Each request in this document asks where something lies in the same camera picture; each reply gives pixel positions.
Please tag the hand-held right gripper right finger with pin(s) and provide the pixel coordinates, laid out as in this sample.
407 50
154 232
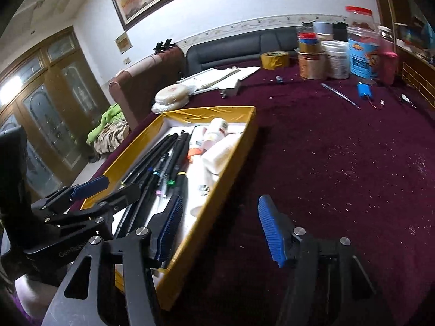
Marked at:
272 231

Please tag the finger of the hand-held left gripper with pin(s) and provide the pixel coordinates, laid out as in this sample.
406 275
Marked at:
115 198
91 183

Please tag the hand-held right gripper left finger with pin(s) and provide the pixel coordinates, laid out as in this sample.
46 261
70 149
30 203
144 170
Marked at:
170 224

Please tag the pink-capped black marker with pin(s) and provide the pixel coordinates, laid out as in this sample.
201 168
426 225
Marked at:
158 193

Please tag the yellow cardboard box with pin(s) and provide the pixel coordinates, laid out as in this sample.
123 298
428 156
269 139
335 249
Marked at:
217 210

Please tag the pile of black markers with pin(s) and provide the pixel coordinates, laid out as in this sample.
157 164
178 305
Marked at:
173 149

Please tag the white plastic bottle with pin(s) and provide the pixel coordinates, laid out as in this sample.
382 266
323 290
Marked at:
221 156

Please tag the small white orange-tipped bottle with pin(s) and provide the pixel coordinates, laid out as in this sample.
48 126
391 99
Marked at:
195 142

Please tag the patterned blanket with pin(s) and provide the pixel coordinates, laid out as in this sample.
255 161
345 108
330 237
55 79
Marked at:
110 139

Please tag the green cloth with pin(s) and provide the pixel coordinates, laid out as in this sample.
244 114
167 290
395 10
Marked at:
108 119

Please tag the wooden glass-panel doors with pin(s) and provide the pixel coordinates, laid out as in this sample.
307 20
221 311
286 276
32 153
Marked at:
51 108

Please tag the round white wrapped cake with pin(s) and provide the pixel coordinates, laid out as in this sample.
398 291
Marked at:
171 92
166 107

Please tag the brown armchair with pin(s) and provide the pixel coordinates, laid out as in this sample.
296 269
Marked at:
142 81

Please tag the silver pen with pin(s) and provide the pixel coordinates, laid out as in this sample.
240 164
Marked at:
340 95

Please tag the small black object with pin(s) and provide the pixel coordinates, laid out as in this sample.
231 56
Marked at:
163 46

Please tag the white papers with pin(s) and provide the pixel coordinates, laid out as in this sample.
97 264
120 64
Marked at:
221 76

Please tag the blue battery pack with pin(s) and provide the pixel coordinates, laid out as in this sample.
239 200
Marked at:
363 90

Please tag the clear jar with orange label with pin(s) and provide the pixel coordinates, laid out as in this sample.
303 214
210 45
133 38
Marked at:
311 66

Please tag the white plastic jar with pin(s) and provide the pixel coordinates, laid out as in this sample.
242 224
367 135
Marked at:
334 61

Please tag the dark leather sofa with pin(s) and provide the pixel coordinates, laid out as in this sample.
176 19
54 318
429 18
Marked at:
231 49

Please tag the small metal folding tool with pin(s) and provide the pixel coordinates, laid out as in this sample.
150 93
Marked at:
406 100

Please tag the red-lidded jar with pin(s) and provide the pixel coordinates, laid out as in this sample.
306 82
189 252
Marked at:
307 40

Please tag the clear jar with blue label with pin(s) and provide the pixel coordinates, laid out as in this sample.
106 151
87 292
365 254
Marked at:
363 54

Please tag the pink flask with knitted sleeve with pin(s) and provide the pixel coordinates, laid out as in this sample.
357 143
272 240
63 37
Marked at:
387 64

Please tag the grey cylindrical container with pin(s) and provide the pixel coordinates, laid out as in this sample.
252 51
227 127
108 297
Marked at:
323 27

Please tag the wooden counter with brick pattern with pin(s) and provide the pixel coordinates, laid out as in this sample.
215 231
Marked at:
416 71

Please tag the small yellow wall plaque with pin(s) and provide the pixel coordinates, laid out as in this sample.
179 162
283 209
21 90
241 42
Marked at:
123 43

